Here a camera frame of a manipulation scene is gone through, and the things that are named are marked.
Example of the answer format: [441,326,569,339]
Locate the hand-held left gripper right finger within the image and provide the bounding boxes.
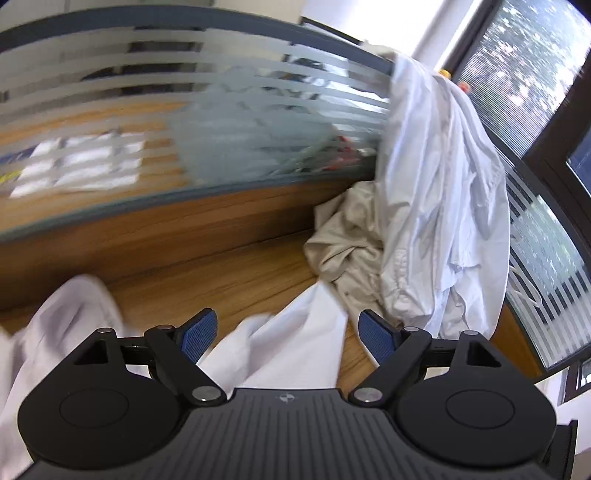
[348,310,502,408]

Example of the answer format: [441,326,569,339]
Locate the blue yellow booklet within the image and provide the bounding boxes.
[0,150,35,185]

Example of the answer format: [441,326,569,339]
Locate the beige crumpled garment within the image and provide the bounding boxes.
[302,182,402,324]

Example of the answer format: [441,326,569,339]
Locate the red plastic packaging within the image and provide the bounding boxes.
[335,136,370,167]

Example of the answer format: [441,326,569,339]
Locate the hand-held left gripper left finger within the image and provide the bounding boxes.
[74,308,228,408]

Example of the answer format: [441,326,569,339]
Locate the crumpled white shirt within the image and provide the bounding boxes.
[375,46,511,340]

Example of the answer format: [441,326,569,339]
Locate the dark framed window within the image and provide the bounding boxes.
[450,0,591,160]

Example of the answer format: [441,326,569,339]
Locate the white collared dress shirt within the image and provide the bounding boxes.
[0,274,349,480]

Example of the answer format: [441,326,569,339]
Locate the white paper sheets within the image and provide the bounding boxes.
[9,131,146,199]

